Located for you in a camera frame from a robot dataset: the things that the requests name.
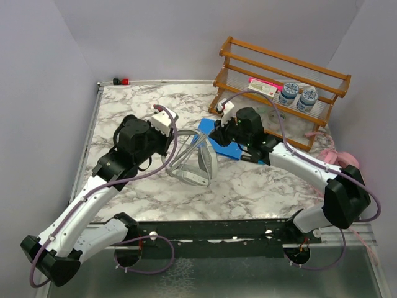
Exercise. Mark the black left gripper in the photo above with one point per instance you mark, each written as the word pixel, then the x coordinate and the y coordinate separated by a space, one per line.
pixel 167 140

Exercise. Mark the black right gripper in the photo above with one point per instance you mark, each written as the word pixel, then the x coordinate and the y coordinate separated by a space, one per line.
pixel 219 133

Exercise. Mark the grey white headphones with cable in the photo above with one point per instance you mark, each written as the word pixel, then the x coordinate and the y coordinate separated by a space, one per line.
pixel 195 162

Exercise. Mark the pink headphones with cable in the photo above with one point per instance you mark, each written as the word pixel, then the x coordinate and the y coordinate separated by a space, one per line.
pixel 331 155

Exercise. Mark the black headphones with cable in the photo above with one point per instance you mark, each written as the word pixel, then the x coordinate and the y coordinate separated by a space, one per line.
pixel 118 129

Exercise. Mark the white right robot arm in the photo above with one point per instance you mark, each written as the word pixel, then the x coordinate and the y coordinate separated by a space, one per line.
pixel 342 188

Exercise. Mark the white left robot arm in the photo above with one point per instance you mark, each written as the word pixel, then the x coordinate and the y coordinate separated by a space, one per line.
pixel 58 252

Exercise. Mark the blue plastic board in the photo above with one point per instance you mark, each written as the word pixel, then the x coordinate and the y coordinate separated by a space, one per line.
pixel 231 151

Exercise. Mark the blue black marker pen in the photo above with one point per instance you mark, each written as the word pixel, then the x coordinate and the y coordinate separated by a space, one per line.
pixel 251 159

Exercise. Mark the white green cardboard box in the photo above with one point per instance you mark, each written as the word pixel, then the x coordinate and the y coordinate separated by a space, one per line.
pixel 263 88

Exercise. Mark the red black emergency button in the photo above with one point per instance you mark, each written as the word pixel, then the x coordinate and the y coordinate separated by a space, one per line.
pixel 120 82

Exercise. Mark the wooden two-tier rack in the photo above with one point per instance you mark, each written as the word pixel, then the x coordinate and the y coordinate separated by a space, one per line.
pixel 244 61

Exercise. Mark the blue white jar left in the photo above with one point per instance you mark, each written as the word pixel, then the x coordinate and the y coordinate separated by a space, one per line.
pixel 288 93

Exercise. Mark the blue white jar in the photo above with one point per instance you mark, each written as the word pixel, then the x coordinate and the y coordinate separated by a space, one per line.
pixel 288 93
pixel 307 99

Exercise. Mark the blue white jar right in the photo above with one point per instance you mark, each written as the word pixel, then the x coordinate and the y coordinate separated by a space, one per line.
pixel 307 99

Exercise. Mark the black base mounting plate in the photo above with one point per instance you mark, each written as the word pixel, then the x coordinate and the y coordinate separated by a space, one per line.
pixel 213 238

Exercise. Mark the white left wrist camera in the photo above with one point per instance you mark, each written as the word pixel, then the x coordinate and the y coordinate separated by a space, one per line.
pixel 161 121

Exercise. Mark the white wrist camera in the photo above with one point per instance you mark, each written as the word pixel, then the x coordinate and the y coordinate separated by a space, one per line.
pixel 161 121
pixel 226 109

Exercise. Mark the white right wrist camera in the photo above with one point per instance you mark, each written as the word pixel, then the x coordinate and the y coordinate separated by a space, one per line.
pixel 226 109

